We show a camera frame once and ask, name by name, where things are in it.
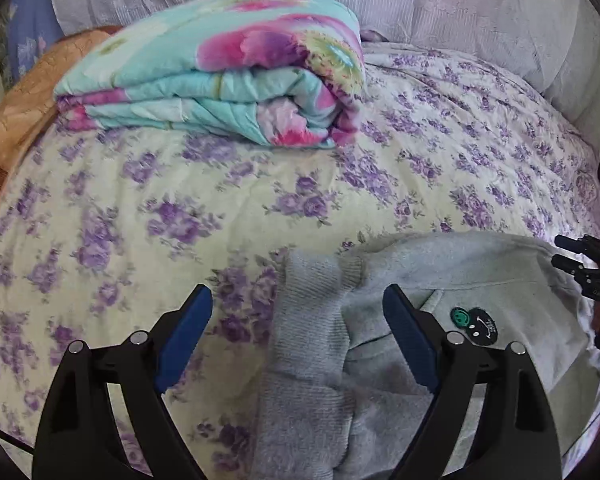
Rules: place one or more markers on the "blue patterned cloth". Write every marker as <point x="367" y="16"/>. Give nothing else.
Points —
<point x="30" y="25"/>

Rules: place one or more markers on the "turquoise pink floral folded quilt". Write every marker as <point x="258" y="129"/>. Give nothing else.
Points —
<point x="205" y="60"/>

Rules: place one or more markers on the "grey sweatshirt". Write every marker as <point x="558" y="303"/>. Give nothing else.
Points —
<point x="320" y="360"/>

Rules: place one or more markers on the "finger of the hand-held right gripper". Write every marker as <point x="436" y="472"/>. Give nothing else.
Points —
<point x="587" y="280"/>
<point x="582" y="246"/>

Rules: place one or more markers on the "purple floral bedsheet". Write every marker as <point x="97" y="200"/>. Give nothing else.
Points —
<point x="130" y="210"/>

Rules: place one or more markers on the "white lace cloth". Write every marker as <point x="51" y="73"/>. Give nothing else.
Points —
<point x="430" y="5"/>

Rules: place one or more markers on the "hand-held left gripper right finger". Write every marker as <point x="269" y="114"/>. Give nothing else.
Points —
<point x="410" y="345"/>

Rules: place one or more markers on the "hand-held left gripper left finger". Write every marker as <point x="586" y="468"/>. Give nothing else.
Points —
<point x="189" y="335"/>

